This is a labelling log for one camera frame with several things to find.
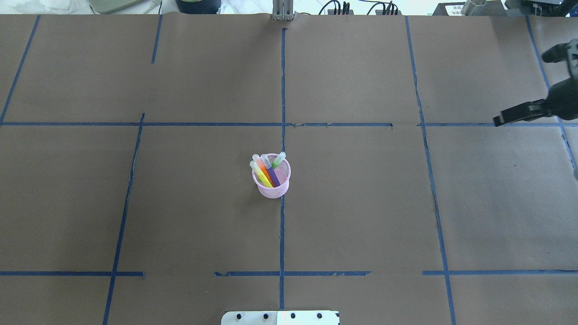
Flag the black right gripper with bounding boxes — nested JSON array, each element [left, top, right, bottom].
[[493, 78, 578, 127]]

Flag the green marker pen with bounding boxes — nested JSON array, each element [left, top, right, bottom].
[[272, 151, 286, 169]]

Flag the purple marker pen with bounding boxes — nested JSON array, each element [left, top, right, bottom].
[[261, 154, 280, 187]]

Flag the orange marker pen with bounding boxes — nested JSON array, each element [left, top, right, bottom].
[[252, 154, 274, 187]]

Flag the yellow marker pen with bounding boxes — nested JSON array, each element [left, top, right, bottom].
[[250, 160, 273, 188]]

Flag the pink mesh pen holder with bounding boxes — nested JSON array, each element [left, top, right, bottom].
[[252, 153, 291, 198]]

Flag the metal cup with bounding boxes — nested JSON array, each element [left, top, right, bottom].
[[461, 0, 487, 16]]

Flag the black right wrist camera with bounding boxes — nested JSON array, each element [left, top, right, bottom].
[[541, 38, 578, 81]]

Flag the black cables on table edge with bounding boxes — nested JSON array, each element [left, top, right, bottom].
[[318, 0, 400, 16]]

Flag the aluminium frame post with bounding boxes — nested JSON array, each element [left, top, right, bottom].
[[272, 0, 295, 21]]

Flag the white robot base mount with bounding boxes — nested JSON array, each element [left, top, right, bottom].
[[221, 310, 340, 325]]

